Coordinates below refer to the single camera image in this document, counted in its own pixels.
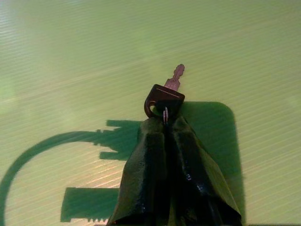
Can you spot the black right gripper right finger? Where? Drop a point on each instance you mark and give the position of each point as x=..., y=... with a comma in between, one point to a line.
x=200, y=179

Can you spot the black-headed key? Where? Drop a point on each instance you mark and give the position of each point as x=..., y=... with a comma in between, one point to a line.
x=164, y=96

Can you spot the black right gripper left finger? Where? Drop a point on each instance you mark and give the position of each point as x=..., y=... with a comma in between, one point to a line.
x=143, y=174

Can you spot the green corrugated plastic board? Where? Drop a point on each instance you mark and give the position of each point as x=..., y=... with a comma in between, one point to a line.
x=70, y=58

